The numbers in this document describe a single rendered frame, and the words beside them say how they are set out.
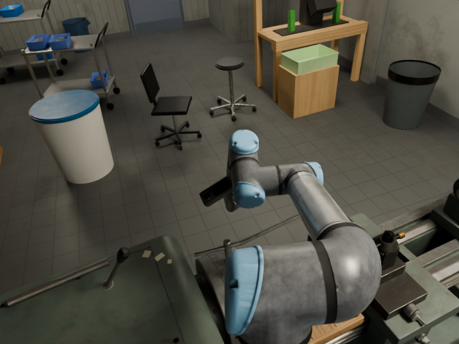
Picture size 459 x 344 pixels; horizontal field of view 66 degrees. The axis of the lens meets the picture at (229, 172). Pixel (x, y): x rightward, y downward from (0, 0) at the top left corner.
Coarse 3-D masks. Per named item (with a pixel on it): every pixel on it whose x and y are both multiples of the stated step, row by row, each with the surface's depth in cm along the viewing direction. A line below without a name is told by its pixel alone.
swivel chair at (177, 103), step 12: (144, 72) 348; (144, 84) 348; (156, 84) 378; (180, 96) 391; (156, 108) 373; (168, 108) 371; (180, 108) 369; (180, 132) 398; (192, 132) 397; (156, 144) 392; (180, 144) 380
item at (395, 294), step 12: (396, 276) 131; (408, 276) 131; (384, 288) 128; (396, 288) 127; (408, 288) 127; (420, 288) 127; (372, 300) 127; (384, 300) 124; (396, 300) 123; (408, 300) 123; (420, 300) 126; (384, 312) 122; (396, 312) 122
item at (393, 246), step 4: (376, 236) 126; (380, 236) 124; (376, 240) 124; (380, 240) 122; (396, 240) 122; (384, 244) 121; (388, 244) 121; (392, 244) 121; (396, 244) 121; (380, 248) 122; (384, 248) 121; (388, 248) 121; (392, 248) 121; (396, 248) 121; (384, 252) 122; (388, 252) 121; (392, 252) 121
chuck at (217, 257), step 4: (232, 248) 115; (216, 252) 116; (220, 252) 115; (224, 252) 114; (208, 256) 114; (212, 256) 113; (216, 256) 112; (220, 256) 112; (224, 256) 111; (212, 260) 110; (216, 260) 110; (220, 260) 110; (224, 260) 109; (216, 264) 108; (220, 264) 108; (224, 264) 108; (220, 268) 107; (224, 268) 107; (220, 272) 106; (224, 272) 105; (224, 276) 104; (224, 280) 104; (224, 284) 103
